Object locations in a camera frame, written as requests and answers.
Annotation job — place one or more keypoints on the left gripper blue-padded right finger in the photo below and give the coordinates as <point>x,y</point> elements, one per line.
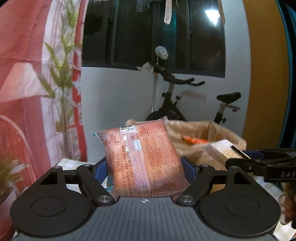
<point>199,178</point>

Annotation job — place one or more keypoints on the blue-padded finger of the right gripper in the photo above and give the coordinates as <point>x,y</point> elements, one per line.
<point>247,165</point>
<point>271,153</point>

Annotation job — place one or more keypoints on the hanging clothes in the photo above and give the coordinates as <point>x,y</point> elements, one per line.
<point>141,5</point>

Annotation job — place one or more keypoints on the checkered tablecloth with bunnies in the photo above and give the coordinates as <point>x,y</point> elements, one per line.
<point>282,232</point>

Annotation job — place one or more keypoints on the dark window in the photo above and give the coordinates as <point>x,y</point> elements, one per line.
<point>116,36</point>

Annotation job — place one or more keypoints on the orange wooden door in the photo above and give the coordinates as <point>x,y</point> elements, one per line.
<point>270,119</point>

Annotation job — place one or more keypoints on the clear-window cracker packet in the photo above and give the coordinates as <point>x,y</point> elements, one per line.
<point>223,150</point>

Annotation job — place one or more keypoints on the white plastic bag on pole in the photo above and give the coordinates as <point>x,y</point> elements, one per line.
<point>161,52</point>

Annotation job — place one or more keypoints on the large orange-red snack bag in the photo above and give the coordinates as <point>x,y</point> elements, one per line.
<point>142,160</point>

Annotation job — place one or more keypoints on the pink printed backdrop curtain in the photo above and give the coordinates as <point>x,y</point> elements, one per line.
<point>41,107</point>

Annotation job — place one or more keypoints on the cardboard box with plastic liner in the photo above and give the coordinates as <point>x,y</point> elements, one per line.
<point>208,130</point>

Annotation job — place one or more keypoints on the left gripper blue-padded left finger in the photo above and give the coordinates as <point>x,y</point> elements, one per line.
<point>91,178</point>

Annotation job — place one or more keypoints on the orange snack bag in box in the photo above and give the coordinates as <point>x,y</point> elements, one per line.
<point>194,141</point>

